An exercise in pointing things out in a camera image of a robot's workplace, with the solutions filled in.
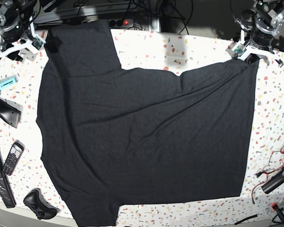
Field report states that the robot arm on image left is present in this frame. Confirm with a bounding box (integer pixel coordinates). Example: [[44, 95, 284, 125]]
[[0, 0, 45, 61]]

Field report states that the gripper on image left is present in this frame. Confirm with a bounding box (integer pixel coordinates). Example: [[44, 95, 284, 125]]
[[0, 23, 46, 62]]

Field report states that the power strip with red switch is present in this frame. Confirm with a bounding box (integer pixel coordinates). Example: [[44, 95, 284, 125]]
[[108, 19, 134, 28]]

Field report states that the black game controller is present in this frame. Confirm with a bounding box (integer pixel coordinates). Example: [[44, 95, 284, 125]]
[[23, 189, 58, 220]]

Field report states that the red black clamp tool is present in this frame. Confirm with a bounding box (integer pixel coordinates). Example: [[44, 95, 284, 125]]
[[271, 203, 284, 224]]

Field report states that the black cylinder handle right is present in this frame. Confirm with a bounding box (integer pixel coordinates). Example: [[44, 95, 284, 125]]
[[261, 167, 284, 194]]

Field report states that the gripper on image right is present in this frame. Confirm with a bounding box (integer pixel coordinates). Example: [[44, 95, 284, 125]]
[[225, 28, 284, 67]]

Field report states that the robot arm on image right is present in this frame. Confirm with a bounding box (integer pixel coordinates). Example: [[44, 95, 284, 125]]
[[226, 0, 284, 67]]

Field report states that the black cable piece bottom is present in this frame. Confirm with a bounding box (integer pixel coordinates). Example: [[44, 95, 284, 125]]
[[234, 214, 258, 225]]

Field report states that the black plastic handle left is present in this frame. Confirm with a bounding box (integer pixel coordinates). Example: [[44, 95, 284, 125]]
[[0, 98, 23, 128]]

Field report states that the black remote control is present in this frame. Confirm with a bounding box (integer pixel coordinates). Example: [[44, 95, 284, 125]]
[[3, 140, 25, 176]]

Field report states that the black T-shirt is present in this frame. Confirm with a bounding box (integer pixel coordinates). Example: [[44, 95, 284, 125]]
[[36, 20, 258, 227]]

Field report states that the turquoise highlighter pen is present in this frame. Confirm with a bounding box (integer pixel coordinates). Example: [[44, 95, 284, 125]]
[[0, 75, 18, 91]]

